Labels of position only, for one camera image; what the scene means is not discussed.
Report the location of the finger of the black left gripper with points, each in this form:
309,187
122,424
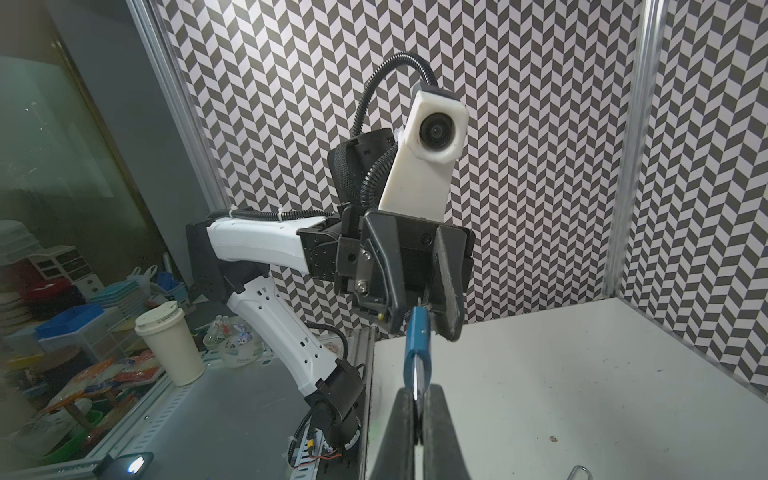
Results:
446,287
382,278

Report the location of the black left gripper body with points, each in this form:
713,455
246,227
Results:
418,260

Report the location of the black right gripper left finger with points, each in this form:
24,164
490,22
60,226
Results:
396,456

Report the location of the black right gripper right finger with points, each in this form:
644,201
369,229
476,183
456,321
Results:
442,457

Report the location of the white paper coffee cup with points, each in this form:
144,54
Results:
166,333

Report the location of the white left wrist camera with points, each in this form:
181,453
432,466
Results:
431,143

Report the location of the aluminium left corner post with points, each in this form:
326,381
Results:
645,68

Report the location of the aluminium front left post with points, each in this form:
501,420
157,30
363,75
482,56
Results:
179,100

